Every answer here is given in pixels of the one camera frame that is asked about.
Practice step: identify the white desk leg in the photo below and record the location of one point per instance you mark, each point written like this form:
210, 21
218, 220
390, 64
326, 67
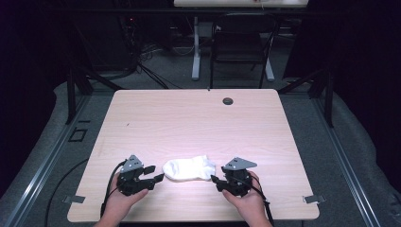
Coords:
196, 56
269, 71

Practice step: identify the black folding chair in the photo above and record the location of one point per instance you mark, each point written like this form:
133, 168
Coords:
239, 47

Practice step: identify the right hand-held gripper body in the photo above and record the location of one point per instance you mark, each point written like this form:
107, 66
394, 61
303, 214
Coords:
238, 183

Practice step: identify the black metal stand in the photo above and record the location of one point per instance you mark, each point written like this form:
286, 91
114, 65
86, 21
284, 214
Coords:
72, 94
327, 94

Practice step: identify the grey table grommet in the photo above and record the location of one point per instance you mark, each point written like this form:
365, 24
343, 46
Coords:
227, 101

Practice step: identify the person's right hand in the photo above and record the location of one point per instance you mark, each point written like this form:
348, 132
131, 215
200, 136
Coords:
249, 205

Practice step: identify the person's left hand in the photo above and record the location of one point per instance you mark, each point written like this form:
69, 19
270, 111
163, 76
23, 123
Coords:
121, 205

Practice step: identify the metal floor rail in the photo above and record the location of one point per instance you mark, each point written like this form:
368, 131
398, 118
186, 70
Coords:
44, 164
346, 170

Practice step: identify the white desk top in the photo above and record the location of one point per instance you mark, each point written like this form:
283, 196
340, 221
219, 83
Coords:
239, 3

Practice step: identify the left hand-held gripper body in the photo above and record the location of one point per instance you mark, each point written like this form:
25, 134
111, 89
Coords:
130, 181

